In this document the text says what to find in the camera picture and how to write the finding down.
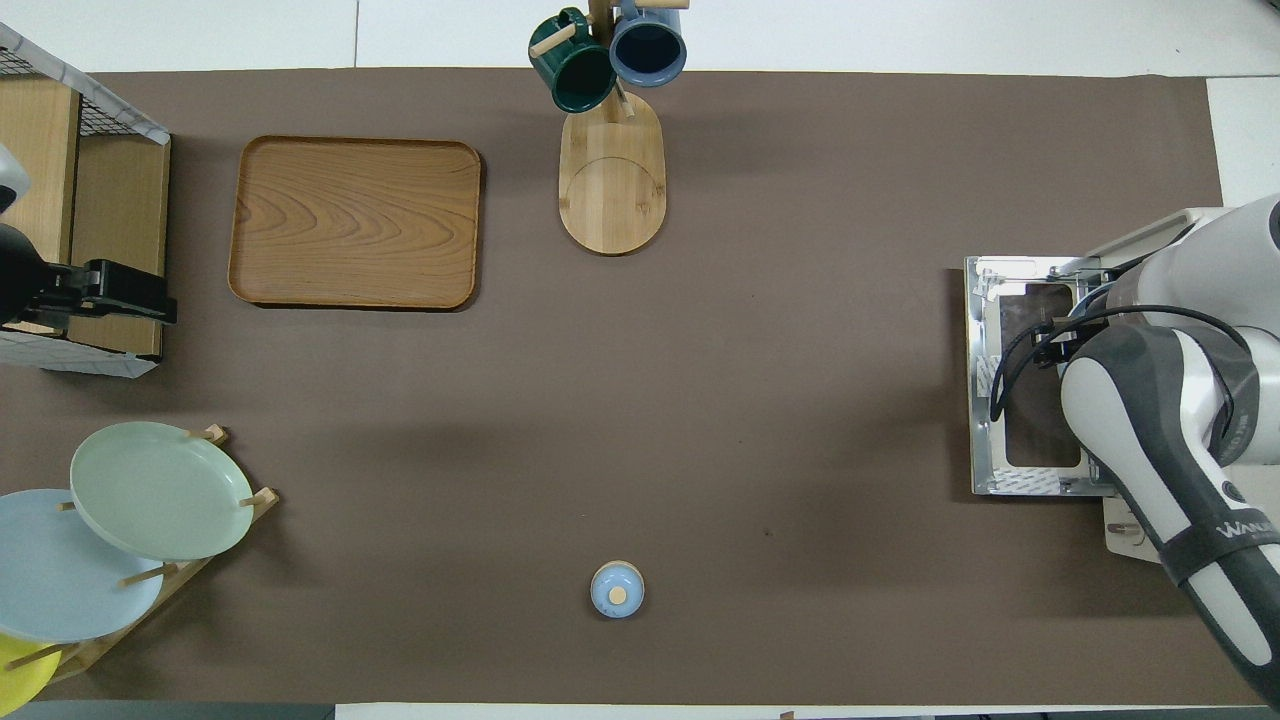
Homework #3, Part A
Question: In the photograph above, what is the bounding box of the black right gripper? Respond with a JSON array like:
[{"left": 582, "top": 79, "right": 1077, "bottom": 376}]
[{"left": 1034, "top": 314, "right": 1090, "bottom": 367}]

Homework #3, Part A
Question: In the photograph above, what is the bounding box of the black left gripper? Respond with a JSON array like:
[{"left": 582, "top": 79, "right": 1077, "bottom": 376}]
[{"left": 0, "top": 225, "right": 179, "bottom": 327}]

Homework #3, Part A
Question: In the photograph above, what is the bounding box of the oven glass door with handle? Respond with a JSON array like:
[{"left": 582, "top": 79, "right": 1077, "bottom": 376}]
[{"left": 965, "top": 256, "right": 1116, "bottom": 497}]

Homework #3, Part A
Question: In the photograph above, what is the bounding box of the white toaster oven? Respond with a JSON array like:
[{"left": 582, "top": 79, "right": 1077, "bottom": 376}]
[{"left": 1085, "top": 207, "right": 1280, "bottom": 564}]

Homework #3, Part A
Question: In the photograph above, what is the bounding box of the wooden two-tier shelf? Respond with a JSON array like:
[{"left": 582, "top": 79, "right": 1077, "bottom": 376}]
[{"left": 0, "top": 75, "right": 171, "bottom": 359}]

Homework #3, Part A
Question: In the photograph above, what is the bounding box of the mint green plate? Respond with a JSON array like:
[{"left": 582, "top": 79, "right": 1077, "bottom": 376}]
[{"left": 70, "top": 421, "right": 255, "bottom": 562}]

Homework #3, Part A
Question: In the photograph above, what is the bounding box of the wooden serving tray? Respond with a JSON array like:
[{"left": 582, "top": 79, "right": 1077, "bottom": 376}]
[{"left": 228, "top": 136, "right": 483, "bottom": 311}]

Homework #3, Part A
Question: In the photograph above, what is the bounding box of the wooden plate rack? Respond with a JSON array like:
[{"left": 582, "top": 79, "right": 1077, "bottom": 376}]
[{"left": 0, "top": 425, "right": 279, "bottom": 686}]

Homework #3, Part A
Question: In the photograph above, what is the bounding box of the light blue racked plate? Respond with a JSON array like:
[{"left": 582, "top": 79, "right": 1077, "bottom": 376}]
[{"left": 0, "top": 489, "right": 166, "bottom": 644}]

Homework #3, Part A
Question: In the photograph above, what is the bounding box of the brown table mat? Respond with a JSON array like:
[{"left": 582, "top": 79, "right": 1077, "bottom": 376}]
[{"left": 0, "top": 68, "right": 1226, "bottom": 706}]

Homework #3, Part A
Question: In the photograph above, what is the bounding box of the yellow plate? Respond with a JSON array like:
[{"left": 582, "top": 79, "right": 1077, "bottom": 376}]
[{"left": 0, "top": 632, "right": 61, "bottom": 711}]

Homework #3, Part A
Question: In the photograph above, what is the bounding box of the wooden mug tree stand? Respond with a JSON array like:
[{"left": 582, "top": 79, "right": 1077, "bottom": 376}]
[{"left": 528, "top": 0, "right": 691, "bottom": 256}]

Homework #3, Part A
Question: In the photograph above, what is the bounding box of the dark green mug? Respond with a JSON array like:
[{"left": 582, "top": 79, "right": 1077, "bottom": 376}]
[{"left": 528, "top": 8, "right": 617, "bottom": 114}]

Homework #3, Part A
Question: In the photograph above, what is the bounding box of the blue mug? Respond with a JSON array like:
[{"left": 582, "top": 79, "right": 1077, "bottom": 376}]
[{"left": 608, "top": 0, "right": 689, "bottom": 88}]

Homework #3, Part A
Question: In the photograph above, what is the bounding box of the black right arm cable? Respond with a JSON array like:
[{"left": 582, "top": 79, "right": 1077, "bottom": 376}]
[{"left": 990, "top": 304, "right": 1251, "bottom": 422}]

